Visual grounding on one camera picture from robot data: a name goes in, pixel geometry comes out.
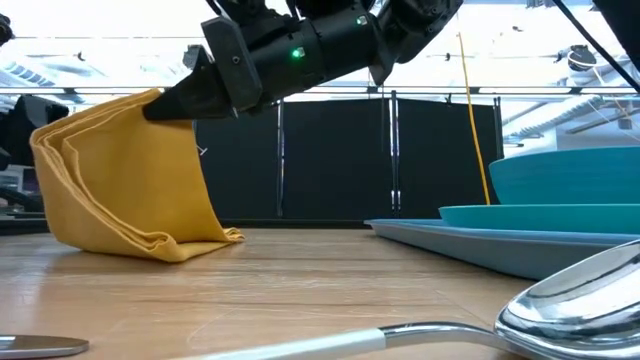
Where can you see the blue plastic tray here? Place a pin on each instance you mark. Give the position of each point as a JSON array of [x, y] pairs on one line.
[[475, 250]]

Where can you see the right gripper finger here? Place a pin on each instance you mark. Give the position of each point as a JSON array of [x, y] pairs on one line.
[[200, 100]]

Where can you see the teal bowl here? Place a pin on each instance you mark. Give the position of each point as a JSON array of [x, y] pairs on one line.
[[575, 175]]

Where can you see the black partition screen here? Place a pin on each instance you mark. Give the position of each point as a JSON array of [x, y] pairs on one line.
[[340, 160]]

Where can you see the yellow cloth napkin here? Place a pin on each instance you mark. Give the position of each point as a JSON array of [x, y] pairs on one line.
[[125, 190]]

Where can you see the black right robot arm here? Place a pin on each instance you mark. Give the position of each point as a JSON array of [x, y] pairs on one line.
[[425, 20]]

